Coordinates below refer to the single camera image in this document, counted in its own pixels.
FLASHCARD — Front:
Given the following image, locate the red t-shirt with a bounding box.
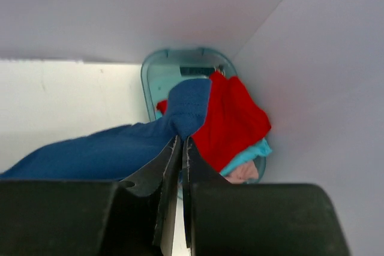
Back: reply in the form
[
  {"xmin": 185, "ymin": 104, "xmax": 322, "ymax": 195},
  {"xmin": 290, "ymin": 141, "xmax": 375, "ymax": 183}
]
[{"xmin": 153, "ymin": 72, "xmax": 271, "ymax": 172}]

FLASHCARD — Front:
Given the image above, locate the light blue t-shirt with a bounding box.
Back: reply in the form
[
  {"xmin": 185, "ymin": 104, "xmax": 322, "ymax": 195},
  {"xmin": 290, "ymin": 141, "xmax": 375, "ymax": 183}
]
[{"xmin": 220, "ymin": 138, "xmax": 272, "ymax": 179}]

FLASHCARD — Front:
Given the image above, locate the teal plastic basket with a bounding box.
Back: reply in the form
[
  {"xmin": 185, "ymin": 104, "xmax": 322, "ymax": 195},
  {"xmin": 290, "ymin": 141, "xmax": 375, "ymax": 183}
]
[{"xmin": 140, "ymin": 46, "xmax": 267, "ymax": 185}]

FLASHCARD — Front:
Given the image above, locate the light pink t-shirt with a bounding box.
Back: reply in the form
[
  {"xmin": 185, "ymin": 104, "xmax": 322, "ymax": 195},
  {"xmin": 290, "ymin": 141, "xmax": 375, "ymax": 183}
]
[{"xmin": 224, "ymin": 161, "xmax": 259, "ymax": 184}]

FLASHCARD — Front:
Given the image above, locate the blue mickey t-shirt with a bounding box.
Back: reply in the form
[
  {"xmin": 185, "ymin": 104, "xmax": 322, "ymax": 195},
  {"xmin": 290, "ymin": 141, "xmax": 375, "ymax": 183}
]
[{"xmin": 1, "ymin": 79, "xmax": 212, "ymax": 180}]

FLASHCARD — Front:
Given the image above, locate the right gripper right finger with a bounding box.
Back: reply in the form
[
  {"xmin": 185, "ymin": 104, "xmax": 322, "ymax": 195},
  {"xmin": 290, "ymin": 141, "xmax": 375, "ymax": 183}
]
[{"xmin": 182, "ymin": 137, "xmax": 228, "ymax": 250}]

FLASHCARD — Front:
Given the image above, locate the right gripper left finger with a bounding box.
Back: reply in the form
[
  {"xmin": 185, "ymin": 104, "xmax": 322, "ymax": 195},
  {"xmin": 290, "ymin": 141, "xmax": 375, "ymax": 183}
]
[{"xmin": 119, "ymin": 136, "xmax": 182, "ymax": 255}]

